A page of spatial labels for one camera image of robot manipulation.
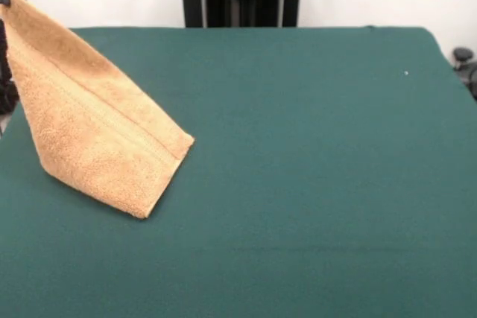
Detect dark green table cloth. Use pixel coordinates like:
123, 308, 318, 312
0, 25, 477, 318

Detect tan terry towel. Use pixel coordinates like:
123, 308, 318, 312
0, 0, 196, 220

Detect pedestal leg with caster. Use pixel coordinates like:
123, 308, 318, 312
452, 46, 477, 102
0, 71, 20, 115

